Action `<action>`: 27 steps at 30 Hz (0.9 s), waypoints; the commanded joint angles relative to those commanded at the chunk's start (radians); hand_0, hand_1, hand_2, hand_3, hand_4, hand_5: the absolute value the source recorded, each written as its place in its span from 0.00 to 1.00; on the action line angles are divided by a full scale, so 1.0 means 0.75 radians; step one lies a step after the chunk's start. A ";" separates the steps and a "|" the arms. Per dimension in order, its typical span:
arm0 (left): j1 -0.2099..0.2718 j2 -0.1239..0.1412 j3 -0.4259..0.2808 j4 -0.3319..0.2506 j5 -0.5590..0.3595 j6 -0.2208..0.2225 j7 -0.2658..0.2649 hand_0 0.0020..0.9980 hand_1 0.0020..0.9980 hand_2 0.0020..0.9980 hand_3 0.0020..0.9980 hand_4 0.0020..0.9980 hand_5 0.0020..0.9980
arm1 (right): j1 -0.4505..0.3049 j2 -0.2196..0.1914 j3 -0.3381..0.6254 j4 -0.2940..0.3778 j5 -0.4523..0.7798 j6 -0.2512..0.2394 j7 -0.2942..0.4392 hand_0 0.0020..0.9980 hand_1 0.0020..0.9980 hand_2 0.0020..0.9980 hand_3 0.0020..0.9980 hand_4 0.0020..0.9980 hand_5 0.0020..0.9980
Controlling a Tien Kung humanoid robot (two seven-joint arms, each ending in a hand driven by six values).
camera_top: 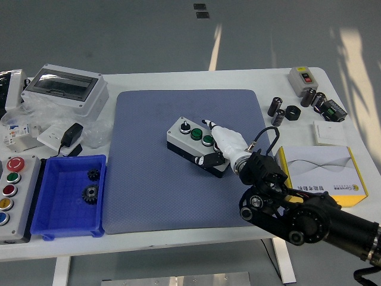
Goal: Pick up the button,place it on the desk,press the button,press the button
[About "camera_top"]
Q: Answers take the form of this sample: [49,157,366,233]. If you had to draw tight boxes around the large black bevel gear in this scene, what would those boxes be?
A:
[81,184,100,205]

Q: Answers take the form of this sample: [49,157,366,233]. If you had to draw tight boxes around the black module green terminals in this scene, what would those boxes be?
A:
[314,100,348,122]

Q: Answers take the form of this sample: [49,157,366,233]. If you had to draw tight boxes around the white and black enclosure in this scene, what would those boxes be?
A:
[0,69,30,119]

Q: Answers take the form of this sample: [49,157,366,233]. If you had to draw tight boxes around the white wall switch plate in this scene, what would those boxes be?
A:
[312,120,348,146]

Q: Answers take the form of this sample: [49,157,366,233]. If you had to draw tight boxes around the grey distribution box clear lid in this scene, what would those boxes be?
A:
[20,63,110,117]

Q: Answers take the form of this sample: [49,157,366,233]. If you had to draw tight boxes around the grey four-button control box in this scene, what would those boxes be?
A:
[165,116,232,179]

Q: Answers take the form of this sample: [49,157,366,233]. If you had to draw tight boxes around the silver metal plate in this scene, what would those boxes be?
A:
[100,271,251,286]

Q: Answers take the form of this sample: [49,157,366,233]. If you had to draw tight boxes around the grey red-black push switch box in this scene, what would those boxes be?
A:
[288,66,319,98]

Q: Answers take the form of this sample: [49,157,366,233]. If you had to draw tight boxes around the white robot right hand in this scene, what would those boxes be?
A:
[192,119,254,170]

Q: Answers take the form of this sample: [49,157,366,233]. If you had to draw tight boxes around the clear plastic bag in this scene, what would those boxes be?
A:
[0,95,113,150]

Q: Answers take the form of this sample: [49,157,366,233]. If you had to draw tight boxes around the black cable under table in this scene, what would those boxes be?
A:
[260,238,283,282]

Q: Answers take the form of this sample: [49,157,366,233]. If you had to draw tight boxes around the yellow and white carton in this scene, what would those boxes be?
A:
[274,145,369,208]

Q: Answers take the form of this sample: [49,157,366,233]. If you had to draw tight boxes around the grey-blue table mat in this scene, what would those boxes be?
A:
[104,89,282,235]

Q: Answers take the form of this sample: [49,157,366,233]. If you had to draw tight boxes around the white circuit breaker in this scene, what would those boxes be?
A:
[2,123,42,153]

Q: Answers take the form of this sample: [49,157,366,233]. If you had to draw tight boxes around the black hexagonal nut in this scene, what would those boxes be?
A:
[285,104,302,121]

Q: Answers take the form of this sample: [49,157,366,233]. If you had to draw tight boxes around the white table leg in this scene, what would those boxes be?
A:
[271,237,297,284]
[52,256,71,286]

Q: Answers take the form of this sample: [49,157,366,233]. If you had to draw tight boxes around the grey five-button control station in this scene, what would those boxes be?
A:
[0,154,42,244]

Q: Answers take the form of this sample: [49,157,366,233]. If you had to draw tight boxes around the blue plastic bin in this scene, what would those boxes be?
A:
[29,154,107,241]

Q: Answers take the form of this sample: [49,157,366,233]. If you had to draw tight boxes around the black cylindrical capacitor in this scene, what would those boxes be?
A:
[300,89,317,108]
[271,108,286,128]
[267,96,283,117]
[311,92,326,110]

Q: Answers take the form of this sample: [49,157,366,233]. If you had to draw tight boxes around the black power adapter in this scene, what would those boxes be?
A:
[57,122,85,157]

